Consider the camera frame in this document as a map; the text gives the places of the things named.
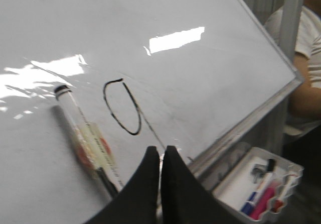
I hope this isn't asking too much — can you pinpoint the blue capped marker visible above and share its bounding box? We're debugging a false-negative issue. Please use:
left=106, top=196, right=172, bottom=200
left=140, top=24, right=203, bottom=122
left=240, top=159, right=276, bottom=216

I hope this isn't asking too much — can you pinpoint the red tipped white marker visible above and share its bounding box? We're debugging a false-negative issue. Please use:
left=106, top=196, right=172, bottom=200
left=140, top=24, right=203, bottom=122
left=271, top=174, right=297, bottom=213

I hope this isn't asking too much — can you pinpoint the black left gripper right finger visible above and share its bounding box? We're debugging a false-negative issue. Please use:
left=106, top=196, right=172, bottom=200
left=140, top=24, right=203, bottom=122
left=160, top=146, right=240, bottom=223

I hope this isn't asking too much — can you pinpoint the red magnet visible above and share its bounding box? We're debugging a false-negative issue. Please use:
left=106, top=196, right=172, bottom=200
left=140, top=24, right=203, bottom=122
left=72, top=122, right=115, bottom=176

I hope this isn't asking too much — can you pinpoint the grey metal post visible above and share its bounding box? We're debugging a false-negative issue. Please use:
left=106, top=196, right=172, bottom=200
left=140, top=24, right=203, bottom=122
left=279, top=0, right=303, bottom=62

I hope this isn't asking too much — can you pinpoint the white whiteboard with aluminium frame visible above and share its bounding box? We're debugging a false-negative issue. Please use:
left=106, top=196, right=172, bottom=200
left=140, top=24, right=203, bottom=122
left=1, top=0, right=300, bottom=223

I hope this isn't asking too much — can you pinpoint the pink marker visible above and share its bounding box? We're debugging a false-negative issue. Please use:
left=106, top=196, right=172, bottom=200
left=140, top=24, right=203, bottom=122
left=250, top=180, right=281, bottom=220

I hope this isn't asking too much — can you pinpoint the white plastic tray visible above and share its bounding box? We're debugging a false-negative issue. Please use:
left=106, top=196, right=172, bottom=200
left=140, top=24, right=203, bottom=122
left=199, top=142, right=304, bottom=223

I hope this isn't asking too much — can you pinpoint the white black whiteboard marker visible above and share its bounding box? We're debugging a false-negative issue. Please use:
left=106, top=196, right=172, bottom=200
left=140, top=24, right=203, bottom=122
left=54, top=85, right=123, bottom=198

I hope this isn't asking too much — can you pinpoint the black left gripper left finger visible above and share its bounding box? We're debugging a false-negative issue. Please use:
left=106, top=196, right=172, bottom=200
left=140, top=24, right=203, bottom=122
left=86, top=146, right=159, bottom=223

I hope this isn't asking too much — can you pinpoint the person in white shirt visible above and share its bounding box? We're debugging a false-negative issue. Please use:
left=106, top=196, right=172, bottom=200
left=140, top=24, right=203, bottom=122
left=263, top=0, right=321, bottom=144

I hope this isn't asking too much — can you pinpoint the metal binder clip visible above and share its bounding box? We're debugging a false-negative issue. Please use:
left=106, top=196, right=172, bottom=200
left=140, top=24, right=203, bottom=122
left=251, top=164, right=266, bottom=184

